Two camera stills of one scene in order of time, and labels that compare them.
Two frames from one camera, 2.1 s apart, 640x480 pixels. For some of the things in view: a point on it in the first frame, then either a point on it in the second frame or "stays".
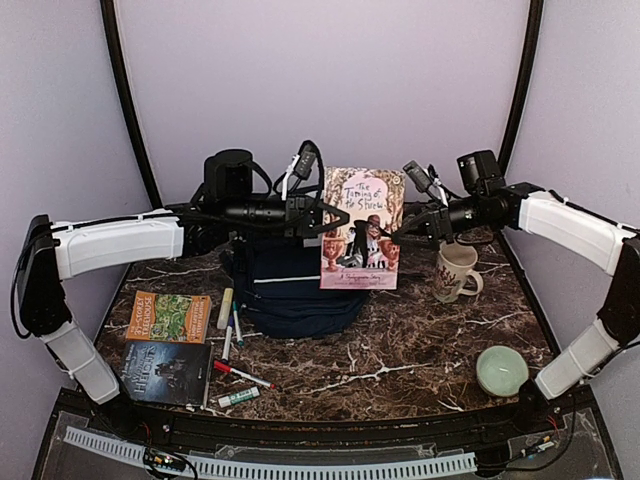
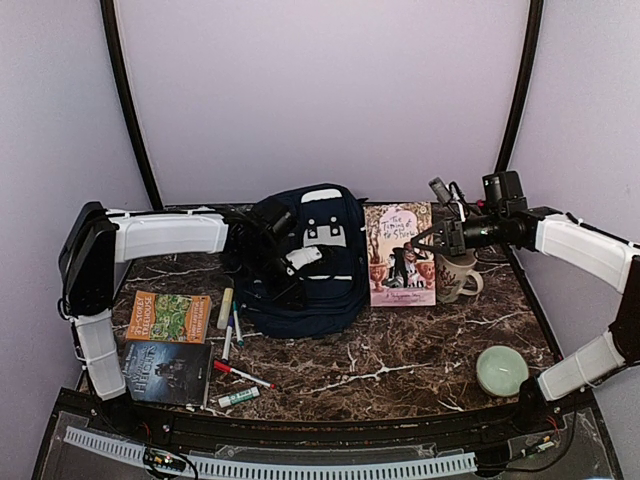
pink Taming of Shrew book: [361, 253] to [401, 273]
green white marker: [240, 396] stays
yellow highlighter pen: [225, 309] stays
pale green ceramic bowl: [501, 370] stays
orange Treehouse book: [169, 317] stays
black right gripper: [435, 222] to [450, 247]
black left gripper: [304, 228] to [294, 288]
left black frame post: [110, 20] stays
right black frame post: [534, 27] stays
